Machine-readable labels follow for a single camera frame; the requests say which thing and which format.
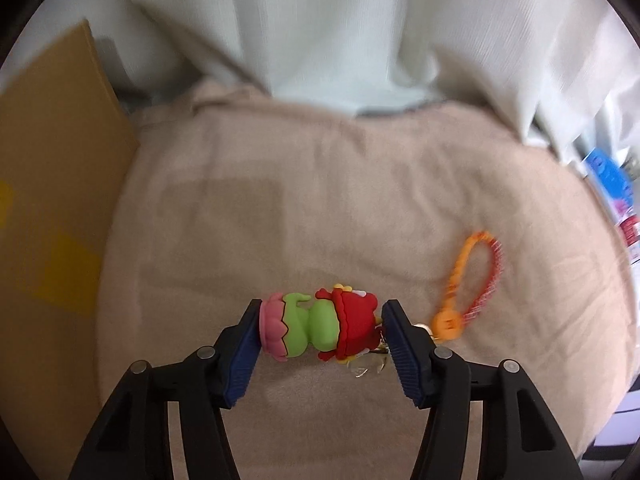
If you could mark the green dragon keychain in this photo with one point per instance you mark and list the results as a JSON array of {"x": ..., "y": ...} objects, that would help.
[{"x": 342, "y": 323}]

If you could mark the white curtain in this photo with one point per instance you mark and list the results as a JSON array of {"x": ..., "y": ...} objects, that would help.
[{"x": 557, "y": 71}]

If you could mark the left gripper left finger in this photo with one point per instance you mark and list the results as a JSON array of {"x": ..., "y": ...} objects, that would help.
[{"x": 130, "y": 437}]

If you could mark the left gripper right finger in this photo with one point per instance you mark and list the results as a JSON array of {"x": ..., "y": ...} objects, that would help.
[{"x": 520, "y": 437}]

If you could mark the beige blanket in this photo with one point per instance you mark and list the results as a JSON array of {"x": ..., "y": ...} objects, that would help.
[{"x": 234, "y": 196}]

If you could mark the blue tissue package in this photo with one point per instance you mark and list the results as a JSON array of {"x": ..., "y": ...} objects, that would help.
[{"x": 614, "y": 183}]

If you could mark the brown cardboard box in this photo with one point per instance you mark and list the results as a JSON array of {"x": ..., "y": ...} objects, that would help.
[{"x": 66, "y": 146}]

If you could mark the red white box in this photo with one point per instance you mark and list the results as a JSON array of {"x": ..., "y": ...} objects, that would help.
[{"x": 629, "y": 226}]

